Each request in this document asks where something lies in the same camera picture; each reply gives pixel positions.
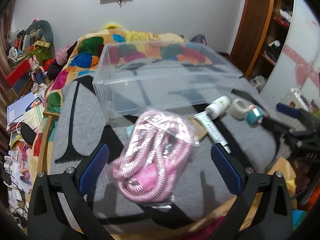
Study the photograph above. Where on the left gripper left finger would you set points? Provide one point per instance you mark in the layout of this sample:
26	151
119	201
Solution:
46	217

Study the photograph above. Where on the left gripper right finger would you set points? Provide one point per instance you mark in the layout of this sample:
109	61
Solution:
262	209

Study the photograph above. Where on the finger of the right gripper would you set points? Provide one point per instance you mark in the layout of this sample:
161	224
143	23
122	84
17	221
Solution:
279	129
287	110

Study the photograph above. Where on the teal tape roll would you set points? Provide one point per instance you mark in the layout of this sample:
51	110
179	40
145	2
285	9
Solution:
254	116

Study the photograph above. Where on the white green tube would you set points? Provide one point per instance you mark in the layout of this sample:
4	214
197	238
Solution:
212	130

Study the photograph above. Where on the white wardrobe door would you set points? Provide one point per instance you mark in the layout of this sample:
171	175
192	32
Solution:
297	57

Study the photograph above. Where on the grey black blanket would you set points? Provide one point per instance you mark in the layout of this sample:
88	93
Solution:
158	176

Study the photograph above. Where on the clear tape roll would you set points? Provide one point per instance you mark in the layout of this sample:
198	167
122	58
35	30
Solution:
239	109

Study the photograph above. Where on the white cream bottle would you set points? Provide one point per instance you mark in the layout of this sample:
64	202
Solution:
218	107

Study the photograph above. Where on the white blue booklet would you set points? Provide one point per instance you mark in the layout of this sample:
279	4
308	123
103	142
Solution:
17	108

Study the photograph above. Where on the brown wooden door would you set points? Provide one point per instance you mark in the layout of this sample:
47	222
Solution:
251	34

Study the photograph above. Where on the rabbit figurine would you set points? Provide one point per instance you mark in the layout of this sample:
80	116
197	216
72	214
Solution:
37	71

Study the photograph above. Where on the red box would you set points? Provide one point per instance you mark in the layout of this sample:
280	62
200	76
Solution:
18	72

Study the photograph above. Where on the clear acrylic box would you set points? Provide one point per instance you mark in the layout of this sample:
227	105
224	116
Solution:
134	76

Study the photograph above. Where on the pink knitted hat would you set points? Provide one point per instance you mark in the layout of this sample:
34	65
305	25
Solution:
62	55

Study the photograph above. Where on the green gift box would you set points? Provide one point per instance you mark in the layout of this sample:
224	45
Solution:
42	54

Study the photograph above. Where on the colourful patchwork blanket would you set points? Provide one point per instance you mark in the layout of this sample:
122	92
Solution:
83	60

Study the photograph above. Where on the yellow headboard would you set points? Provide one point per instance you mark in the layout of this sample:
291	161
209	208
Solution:
112	25

